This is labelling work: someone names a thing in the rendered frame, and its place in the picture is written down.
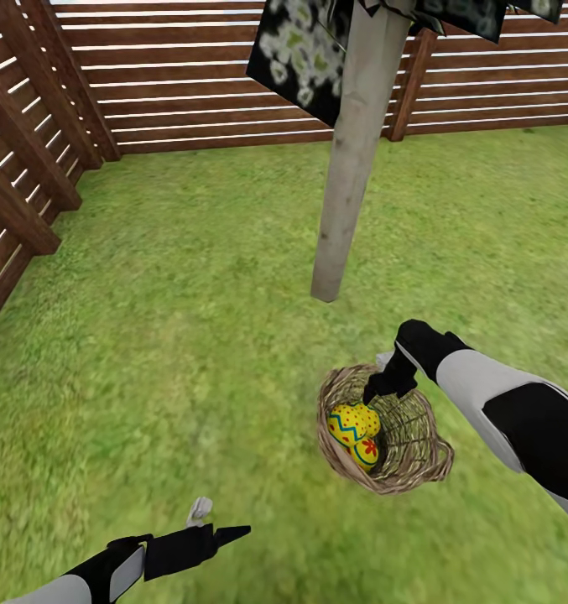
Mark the tree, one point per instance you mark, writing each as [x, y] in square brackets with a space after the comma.
[338, 60]

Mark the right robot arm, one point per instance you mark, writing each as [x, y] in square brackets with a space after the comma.
[521, 417]

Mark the wicker basket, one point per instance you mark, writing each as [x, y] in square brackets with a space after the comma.
[386, 482]

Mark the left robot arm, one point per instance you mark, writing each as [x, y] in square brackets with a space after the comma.
[106, 576]

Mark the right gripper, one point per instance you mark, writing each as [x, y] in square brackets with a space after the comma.
[388, 382]

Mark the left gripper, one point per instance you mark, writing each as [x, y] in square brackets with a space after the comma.
[192, 546]

